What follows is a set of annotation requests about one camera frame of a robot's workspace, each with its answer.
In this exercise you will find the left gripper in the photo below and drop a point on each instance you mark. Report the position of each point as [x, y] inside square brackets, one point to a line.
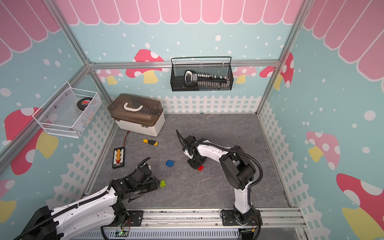
[153, 184]

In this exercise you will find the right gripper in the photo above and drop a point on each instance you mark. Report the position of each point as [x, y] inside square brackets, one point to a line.
[194, 166]

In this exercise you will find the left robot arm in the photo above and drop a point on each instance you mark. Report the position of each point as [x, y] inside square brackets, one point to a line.
[101, 209]

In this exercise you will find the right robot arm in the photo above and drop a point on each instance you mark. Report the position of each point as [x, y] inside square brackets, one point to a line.
[241, 170]

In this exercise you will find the lime green lego brick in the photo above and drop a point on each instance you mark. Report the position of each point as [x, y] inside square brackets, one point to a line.
[162, 183]

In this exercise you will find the blue lego brick lower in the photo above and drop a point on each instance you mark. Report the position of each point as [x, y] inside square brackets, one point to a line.
[170, 163]

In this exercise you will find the black tray yellow connectors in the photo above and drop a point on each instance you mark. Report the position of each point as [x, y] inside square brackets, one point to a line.
[119, 158]

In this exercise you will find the brown lid storage box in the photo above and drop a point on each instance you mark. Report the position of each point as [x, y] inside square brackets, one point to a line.
[138, 114]

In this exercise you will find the screwdriver bit set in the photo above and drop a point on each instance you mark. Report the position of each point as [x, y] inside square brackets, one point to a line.
[205, 82]

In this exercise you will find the black tape roll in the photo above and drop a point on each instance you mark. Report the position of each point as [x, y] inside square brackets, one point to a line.
[83, 103]

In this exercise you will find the yellow handle screwdriver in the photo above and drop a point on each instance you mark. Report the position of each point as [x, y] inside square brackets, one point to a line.
[148, 141]

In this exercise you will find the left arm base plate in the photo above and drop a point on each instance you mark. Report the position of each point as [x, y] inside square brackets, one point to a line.
[132, 218]

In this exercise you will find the black wire wall basket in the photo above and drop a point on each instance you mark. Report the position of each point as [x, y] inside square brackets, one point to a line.
[219, 66]

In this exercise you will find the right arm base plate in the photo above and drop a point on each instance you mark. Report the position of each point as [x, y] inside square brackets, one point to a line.
[236, 218]

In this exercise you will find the white wire wall basket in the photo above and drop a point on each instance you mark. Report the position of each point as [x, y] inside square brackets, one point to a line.
[60, 116]

